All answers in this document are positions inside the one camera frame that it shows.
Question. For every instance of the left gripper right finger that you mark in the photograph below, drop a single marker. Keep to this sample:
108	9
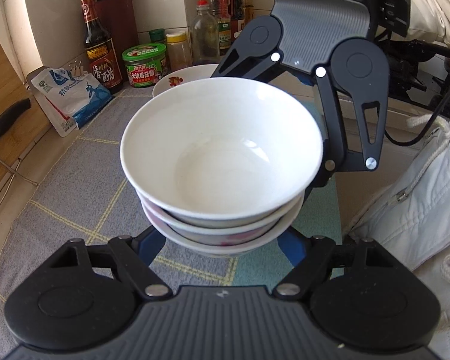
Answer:
358	294

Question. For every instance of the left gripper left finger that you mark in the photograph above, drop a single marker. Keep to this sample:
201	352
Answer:
83	295

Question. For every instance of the white bowl plain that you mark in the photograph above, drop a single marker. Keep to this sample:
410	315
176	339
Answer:
221	149

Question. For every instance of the white bowl floral print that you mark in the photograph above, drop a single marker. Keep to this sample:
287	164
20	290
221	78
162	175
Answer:
223	242

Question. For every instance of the clear oil bottle red cap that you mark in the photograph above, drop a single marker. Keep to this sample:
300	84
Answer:
204	35

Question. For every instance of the sauce bottle in back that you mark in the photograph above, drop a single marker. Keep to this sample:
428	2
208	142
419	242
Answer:
232	17

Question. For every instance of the yellow lidded spice jar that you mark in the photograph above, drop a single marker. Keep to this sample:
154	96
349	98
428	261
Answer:
179	50

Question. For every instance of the white jacket of person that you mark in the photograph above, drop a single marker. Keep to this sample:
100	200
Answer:
411	217

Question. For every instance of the grey checked table mat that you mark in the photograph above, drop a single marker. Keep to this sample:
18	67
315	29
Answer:
86	195

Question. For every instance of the green lidded sauce tub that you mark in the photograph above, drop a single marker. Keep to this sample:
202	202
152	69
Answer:
145	64

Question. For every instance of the red knife block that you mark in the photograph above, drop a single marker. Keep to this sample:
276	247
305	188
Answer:
118	18

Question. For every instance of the dark vinegar bottle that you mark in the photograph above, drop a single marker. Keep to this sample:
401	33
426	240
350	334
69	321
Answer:
99	48

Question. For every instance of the blue white salt bag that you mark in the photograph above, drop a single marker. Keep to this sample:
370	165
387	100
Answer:
69	101

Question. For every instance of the bamboo cutting board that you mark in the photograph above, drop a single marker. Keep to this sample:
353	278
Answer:
29	126

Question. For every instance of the metal wire rack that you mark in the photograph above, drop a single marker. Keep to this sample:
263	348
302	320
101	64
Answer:
13	174

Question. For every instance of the black handled kitchen knife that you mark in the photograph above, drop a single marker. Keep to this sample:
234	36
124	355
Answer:
11	114

